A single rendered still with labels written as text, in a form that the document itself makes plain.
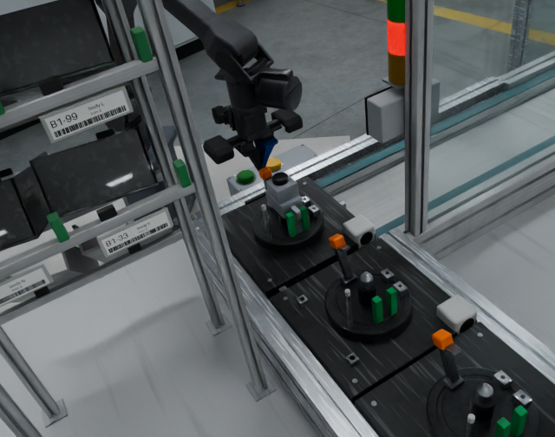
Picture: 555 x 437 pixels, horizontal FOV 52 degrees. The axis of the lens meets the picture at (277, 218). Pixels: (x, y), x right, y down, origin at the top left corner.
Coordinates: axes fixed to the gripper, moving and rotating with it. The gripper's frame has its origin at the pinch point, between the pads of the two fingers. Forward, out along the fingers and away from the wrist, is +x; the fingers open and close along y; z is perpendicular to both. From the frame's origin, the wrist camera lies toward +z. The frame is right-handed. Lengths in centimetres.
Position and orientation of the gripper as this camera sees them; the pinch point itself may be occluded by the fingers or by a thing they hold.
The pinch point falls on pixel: (257, 157)
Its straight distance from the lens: 110.2
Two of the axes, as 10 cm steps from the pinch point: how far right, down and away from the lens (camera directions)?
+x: 1.5, 7.6, 6.4
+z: -5.0, -5.0, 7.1
